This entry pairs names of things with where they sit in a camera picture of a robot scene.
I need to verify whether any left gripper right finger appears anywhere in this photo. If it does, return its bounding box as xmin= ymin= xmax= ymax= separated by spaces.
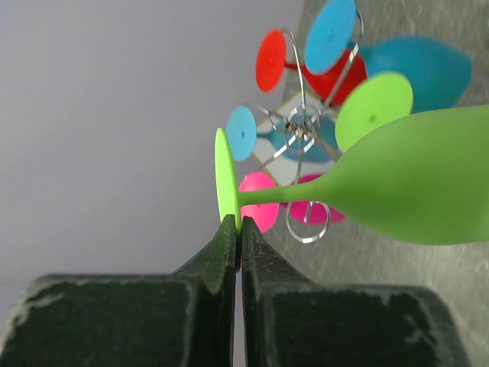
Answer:
xmin=241 ymin=218 xmax=470 ymax=366

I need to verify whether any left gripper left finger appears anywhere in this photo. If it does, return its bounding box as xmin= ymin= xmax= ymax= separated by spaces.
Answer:
xmin=1 ymin=216 xmax=238 ymax=366

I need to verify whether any magenta plastic wine glass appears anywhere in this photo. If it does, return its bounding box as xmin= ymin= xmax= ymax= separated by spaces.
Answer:
xmin=238 ymin=171 xmax=347 ymax=234

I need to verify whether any blue wine glass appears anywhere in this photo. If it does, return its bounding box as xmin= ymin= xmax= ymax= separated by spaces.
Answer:
xmin=225 ymin=103 xmax=338 ymax=162
xmin=304 ymin=0 xmax=473 ymax=113

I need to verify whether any chrome wine glass rack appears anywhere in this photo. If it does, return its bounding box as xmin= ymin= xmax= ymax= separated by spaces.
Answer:
xmin=244 ymin=7 xmax=368 ymax=244

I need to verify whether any green wine glass front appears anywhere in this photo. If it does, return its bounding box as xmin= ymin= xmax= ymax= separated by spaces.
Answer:
xmin=215 ymin=105 xmax=488 ymax=245

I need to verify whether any green wine glass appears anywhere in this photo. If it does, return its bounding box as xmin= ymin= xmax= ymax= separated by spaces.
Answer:
xmin=215 ymin=105 xmax=488 ymax=245
xmin=335 ymin=71 xmax=413 ymax=152

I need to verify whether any red plastic wine glass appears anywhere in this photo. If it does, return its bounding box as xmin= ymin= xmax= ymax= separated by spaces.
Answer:
xmin=255 ymin=29 xmax=367 ymax=106

